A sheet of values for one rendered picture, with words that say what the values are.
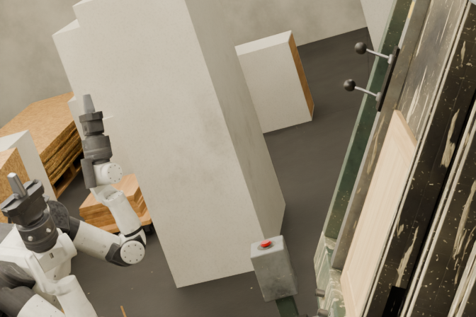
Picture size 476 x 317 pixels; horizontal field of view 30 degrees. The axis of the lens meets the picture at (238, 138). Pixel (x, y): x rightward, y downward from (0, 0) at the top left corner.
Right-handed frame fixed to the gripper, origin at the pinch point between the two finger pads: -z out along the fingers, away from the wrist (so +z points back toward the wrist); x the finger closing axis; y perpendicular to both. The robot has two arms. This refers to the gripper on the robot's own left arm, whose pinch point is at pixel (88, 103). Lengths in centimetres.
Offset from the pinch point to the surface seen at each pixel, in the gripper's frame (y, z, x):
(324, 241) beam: -69, 61, 9
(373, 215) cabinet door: -59, 48, 59
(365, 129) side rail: -84, 25, 24
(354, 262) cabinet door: -57, 62, 47
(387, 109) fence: -76, 19, 50
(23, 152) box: -38, 10, -330
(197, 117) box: -107, 10, -180
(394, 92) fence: -78, 15, 52
